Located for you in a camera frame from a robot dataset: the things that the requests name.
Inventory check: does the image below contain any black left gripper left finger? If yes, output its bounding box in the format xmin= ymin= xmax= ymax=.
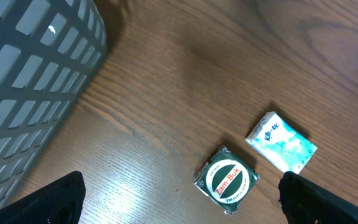
xmin=0 ymin=171 xmax=86 ymax=224

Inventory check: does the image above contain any dark grey plastic basket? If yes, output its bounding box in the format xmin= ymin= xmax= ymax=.
xmin=0 ymin=0 xmax=107 ymax=209

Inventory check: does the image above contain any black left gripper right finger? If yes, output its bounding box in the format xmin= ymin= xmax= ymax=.
xmin=278 ymin=171 xmax=358 ymax=224

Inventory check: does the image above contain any dark green round-logo packet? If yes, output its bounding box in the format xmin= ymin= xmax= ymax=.
xmin=193 ymin=146 xmax=260 ymax=215

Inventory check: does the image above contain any teal Kleenex tissue pack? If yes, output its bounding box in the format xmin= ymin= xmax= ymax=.
xmin=246 ymin=111 xmax=318 ymax=174

